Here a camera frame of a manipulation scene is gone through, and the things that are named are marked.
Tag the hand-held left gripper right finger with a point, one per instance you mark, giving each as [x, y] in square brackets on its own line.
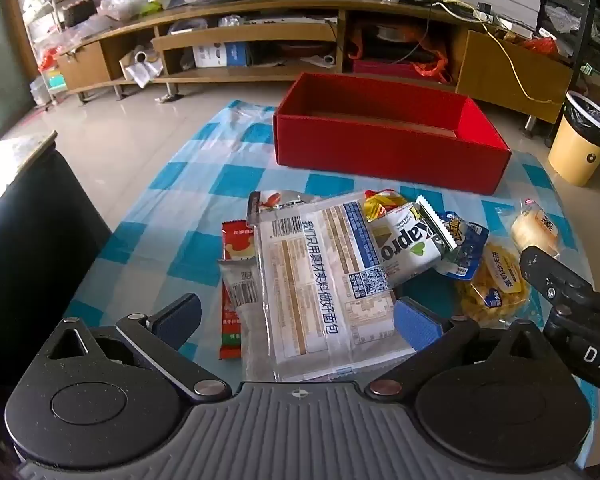
[415, 325]

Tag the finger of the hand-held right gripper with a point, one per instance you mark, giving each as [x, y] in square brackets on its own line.
[545, 272]

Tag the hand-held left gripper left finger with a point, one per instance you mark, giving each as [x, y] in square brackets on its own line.
[180, 317]

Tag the round bread packet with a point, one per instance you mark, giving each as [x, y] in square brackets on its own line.
[532, 230]

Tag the yellow chips packet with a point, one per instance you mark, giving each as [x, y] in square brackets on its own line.
[490, 285]

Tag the small silver snack packet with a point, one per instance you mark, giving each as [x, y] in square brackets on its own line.
[240, 282]

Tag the white green wafer packet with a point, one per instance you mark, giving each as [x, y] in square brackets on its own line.
[405, 250]

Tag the blue snack packet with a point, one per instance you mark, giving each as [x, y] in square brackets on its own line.
[467, 250]

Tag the long red snack packet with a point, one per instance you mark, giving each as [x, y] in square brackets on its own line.
[235, 245]

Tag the large clear bread packet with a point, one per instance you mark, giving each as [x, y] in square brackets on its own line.
[305, 285]

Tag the yellow red snack packet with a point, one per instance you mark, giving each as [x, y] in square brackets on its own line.
[380, 205]

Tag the white packet with red print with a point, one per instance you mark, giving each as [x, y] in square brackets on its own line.
[275, 200]

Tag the red cardboard box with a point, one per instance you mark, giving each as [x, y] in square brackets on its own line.
[380, 160]

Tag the yellow trash bin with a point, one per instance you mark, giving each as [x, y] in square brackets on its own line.
[575, 155]

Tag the blue white checkered mat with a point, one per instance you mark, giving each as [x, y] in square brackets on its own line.
[195, 200]

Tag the dark furniture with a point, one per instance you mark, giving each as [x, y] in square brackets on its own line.
[35, 260]

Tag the red plastic bag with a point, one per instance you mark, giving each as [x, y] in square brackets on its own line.
[542, 46]

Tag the orange plastic bag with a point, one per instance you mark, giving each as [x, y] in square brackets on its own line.
[430, 67]

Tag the white power strip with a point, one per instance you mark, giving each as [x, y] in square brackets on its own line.
[510, 22]

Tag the white paper bag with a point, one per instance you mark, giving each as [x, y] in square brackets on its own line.
[142, 67]

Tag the flat red box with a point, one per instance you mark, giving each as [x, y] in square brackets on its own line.
[380, 67]

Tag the white blue carton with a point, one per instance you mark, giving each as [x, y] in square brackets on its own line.
[220, 55]

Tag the white trolley shelf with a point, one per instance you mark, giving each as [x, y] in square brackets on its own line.
[55, 80]

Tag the wooden tv stand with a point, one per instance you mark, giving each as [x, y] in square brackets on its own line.
[280, 35]

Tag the white set-top box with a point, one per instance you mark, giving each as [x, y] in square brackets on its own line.
[280, 20]

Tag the glass sliding door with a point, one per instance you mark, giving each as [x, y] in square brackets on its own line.
[0, 60]

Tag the white plastic bags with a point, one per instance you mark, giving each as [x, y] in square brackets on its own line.
[125, 5]

